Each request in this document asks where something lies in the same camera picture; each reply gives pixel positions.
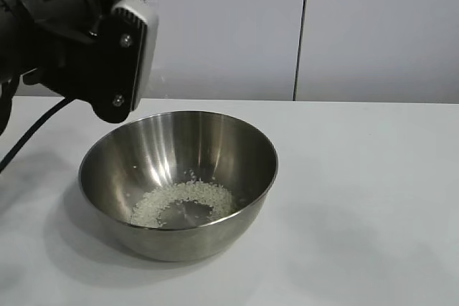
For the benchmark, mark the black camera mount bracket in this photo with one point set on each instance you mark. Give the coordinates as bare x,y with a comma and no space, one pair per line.
114,69

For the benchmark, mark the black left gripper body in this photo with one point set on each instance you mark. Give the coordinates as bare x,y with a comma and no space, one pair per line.
61,26

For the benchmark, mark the stainless steel mixing bowl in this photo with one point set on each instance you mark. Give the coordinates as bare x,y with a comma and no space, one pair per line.
179,241

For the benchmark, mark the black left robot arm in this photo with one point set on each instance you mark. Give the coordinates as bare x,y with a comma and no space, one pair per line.
14,33

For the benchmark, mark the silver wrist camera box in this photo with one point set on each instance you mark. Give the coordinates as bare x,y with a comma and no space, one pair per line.
145,41

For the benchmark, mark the white rice grains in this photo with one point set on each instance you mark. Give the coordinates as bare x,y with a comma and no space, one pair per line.
186,195

